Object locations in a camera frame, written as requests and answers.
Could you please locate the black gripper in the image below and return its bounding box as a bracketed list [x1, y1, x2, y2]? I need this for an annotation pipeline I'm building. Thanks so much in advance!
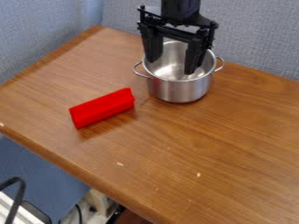
[138, 0, 219, 74]

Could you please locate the red rectangular block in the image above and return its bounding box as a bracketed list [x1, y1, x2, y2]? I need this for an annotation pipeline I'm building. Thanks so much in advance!
[70, 87, 136, 129]

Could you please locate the black curved tube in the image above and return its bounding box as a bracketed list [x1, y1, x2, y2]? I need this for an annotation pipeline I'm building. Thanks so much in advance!
[0, 177, 26, 224]

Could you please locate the metal pot with handles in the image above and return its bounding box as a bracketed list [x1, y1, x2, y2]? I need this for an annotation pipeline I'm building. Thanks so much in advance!
[132, 41, 226, 103]

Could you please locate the black cable under table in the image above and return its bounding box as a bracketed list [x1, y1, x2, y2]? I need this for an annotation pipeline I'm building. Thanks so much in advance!
[58, 203, 84, 224]

